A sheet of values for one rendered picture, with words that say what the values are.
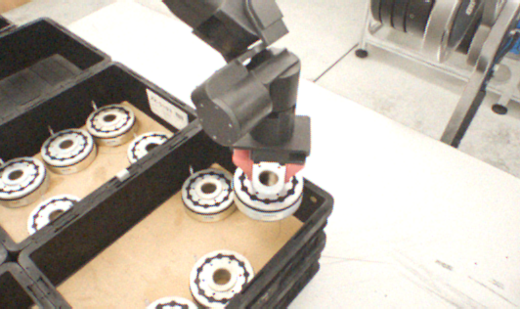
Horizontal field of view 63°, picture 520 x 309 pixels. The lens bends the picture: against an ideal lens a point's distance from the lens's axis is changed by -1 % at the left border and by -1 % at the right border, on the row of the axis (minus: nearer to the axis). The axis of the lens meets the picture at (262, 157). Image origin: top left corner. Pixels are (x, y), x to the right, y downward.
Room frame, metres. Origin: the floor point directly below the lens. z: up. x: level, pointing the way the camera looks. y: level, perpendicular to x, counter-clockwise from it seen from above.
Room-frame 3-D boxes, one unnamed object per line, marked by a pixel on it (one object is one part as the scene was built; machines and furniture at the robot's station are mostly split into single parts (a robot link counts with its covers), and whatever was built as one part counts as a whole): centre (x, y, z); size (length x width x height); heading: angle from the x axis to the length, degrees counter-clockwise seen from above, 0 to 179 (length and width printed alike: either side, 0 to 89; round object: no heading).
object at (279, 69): (0.39, -0.01, 1.18); 0.07 x 0.06 x 0.07; 141
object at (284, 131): (0.40, -0.01, 1.12); 0.10 x 0.07 x 0.07; 86
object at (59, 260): (0.37, 0.12, 0.87); 0.40 x 0.30 x 0.11; 139
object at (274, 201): (0.40, -0.01, 1.00); 0.10 x 0.10 x 0.01
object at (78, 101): (0.56, 0.35, 0.87); 0.40 x 0.30 x 0.11; 139
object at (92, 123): (0.68, 0.33, 0.86); 0.10 x 0.10 x 0.01
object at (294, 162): (0.40, -0.02, 1.05); 0.07 x 0.07 x 0.09; 86
